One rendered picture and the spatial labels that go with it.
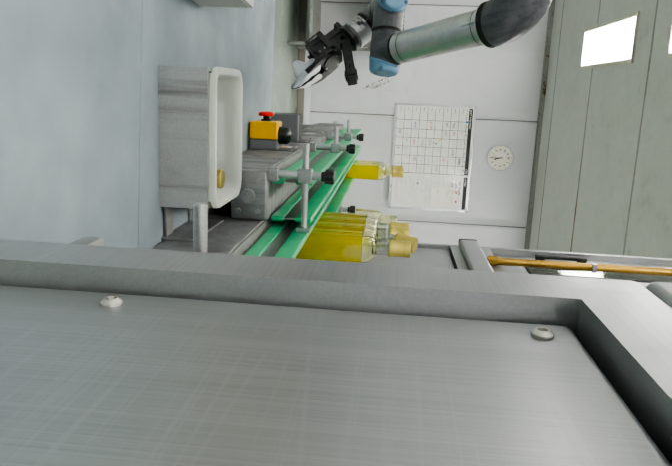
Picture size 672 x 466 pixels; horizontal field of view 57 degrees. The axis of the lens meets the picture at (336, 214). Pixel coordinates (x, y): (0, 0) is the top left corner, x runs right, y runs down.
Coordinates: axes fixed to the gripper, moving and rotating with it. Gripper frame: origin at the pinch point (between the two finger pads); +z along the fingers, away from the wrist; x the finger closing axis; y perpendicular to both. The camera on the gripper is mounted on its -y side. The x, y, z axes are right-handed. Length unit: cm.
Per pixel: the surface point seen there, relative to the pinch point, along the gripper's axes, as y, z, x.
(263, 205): -32, 29, 30
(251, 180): -27, 28, 32
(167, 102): -19, 33, 56
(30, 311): -62, 47, 115
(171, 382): -70, 44, 119
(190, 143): -25, 34, 53
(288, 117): 5.8, 2.1, -22.0
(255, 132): -3.1, 16.1, 0.4
